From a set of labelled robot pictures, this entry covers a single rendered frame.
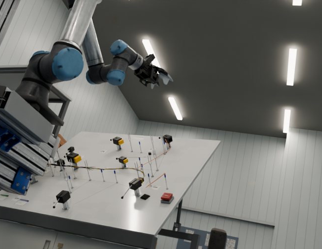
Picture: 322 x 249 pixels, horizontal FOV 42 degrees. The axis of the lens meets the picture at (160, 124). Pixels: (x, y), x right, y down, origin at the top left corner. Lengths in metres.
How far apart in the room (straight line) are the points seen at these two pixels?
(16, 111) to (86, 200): 1.21
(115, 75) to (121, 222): 0.80
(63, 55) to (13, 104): 0.35
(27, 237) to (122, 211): 0.57
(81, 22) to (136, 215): 1.04
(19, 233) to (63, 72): 1.25
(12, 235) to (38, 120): 1.26
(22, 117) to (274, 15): 6.16
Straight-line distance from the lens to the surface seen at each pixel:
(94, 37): 1.92
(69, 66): 1.60
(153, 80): 1.95
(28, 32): 7.45
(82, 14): 1.73
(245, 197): 11.08
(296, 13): 7.16
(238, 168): 11.31
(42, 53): 1.74
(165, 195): 2.27
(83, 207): 2.40
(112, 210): 2.31
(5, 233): 2.64
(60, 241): 2.38
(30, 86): 1.68
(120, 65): 1.82
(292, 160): 10.60
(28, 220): 2.50
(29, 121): 1.41
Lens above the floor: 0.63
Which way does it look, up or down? 21 degrees up
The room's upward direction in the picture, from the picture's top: 14 degrees clockwise
